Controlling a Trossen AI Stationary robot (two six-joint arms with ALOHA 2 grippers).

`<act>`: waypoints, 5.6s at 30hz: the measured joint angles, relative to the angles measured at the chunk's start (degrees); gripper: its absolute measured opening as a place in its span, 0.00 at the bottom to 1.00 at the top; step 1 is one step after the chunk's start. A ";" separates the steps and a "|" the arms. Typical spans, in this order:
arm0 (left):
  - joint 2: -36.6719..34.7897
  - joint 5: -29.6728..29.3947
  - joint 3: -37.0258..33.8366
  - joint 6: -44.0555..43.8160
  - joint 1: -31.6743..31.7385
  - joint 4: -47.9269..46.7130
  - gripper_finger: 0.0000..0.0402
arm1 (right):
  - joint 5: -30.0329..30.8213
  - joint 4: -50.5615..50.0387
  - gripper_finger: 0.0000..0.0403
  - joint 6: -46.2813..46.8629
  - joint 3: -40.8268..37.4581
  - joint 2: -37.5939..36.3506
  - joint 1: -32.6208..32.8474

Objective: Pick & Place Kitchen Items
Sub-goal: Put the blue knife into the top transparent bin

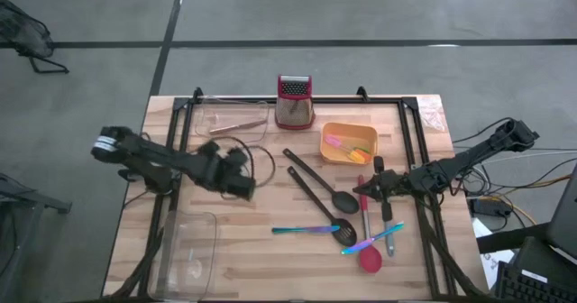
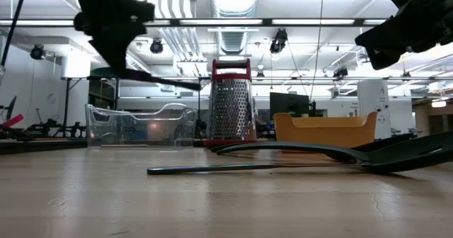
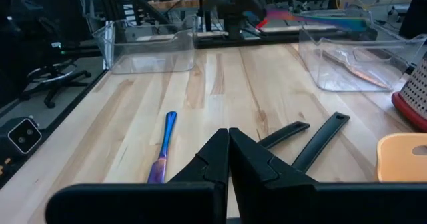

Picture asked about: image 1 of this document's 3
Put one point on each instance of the red silicone spoon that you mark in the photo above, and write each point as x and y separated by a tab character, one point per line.
370	260

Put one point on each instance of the white paper sheet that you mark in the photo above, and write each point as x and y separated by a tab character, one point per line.
493	262

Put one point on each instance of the orange clip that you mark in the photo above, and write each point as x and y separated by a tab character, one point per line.
367	158

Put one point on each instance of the grey silicone spoon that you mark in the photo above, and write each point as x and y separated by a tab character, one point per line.
390	246

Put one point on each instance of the black keyboard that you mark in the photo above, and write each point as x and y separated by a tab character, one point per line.
523	289

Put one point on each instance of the red steel box grater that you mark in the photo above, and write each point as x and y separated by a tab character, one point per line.
295	111

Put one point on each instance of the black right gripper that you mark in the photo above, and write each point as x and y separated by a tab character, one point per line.
396	181

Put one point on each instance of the grey side stand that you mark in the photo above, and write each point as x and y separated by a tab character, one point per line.
27	199

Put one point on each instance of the clear plastic bag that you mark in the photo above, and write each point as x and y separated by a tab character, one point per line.
433	116

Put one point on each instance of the black solid serving spoon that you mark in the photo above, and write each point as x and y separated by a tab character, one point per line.
345	202

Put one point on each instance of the black slotted serving spoon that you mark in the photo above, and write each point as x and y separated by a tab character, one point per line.
345	236

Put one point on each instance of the black mesh chair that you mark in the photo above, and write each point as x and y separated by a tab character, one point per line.
22	34

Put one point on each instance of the black power brick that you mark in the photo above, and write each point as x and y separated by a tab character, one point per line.
491	207

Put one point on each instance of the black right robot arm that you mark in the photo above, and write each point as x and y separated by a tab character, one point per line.
473	156

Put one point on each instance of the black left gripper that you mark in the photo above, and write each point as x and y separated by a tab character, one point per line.
227	174

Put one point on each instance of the black flat bar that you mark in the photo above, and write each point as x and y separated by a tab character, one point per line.
509	240

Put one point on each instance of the dark laptop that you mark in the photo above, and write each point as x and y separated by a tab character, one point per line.
565	222

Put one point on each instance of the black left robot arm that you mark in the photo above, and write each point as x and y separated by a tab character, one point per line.
149	156

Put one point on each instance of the yellow plastic bin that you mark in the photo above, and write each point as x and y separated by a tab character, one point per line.
331	156

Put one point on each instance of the pink clip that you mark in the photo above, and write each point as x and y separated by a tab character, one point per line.
332	140

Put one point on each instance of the green clip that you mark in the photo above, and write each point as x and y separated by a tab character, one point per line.
363	150

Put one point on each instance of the clear plastic straight-rim container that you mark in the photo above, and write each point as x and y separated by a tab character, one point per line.
189	253

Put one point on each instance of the yellow clip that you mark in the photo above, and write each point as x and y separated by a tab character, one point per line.
355	157

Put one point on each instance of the clear plastic wavy-rim container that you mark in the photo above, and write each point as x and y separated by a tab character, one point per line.
234	109

